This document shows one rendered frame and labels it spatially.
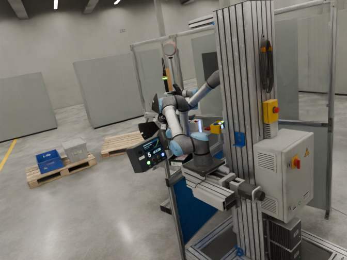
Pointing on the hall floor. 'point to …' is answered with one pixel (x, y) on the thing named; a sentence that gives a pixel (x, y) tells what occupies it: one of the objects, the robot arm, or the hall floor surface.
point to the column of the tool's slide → (173, 71)
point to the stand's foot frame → (166, 207)
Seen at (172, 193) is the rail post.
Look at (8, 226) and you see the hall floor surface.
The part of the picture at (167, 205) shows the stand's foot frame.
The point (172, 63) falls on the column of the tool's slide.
